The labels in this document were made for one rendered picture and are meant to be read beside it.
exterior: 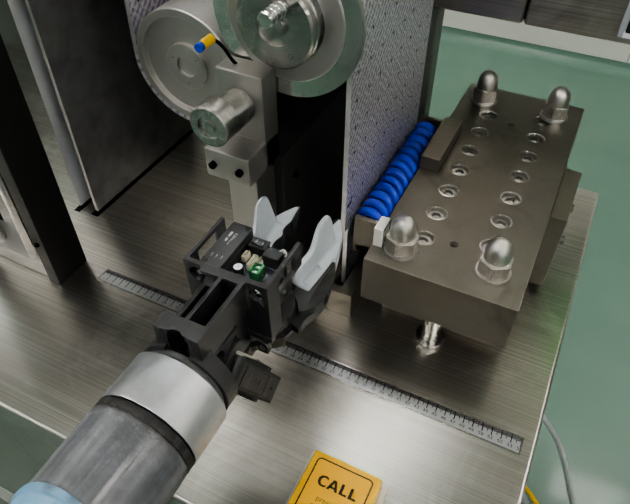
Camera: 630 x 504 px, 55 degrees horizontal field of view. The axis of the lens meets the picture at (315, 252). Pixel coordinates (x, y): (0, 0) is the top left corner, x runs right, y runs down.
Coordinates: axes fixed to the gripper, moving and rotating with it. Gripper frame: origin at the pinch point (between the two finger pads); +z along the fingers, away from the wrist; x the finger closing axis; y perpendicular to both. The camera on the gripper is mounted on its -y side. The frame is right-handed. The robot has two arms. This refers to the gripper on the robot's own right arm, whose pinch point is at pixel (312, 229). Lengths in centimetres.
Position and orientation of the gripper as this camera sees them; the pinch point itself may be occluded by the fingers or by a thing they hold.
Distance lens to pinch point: 56.5
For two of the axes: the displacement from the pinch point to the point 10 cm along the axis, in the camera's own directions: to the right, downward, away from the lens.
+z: 4.4, -6.3, 6.4
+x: -9.0, -3.0, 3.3
